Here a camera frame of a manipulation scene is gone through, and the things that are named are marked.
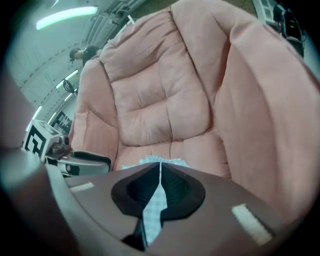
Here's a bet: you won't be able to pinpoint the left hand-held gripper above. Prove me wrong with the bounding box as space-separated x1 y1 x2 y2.
21 119 112 177

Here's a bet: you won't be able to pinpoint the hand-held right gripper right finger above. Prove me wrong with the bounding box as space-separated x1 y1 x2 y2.
149 161 302 256

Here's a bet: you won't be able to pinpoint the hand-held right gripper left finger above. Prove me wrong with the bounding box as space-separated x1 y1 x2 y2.
44 161 161 256

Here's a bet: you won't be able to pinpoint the light checked cloth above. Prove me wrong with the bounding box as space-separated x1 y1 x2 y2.
121 154 191 246

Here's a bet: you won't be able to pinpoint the pink padded clothes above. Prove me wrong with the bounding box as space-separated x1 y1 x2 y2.
68 0 320 226

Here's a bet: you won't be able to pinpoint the black white patterned board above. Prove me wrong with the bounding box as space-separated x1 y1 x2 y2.
51 110 74 134

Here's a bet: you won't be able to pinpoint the long ceiling tube light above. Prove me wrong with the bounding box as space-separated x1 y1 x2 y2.
55 69 79 89
35 5 99 31
31 105 44 121

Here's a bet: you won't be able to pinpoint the black round stand fixture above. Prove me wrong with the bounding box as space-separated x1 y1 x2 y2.
62 78 79 97

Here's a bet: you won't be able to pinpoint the black electronic device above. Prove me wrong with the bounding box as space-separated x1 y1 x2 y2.
273 2 306 58

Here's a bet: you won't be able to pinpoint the white vented box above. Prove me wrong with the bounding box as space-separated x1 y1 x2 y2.
252 0 276 24

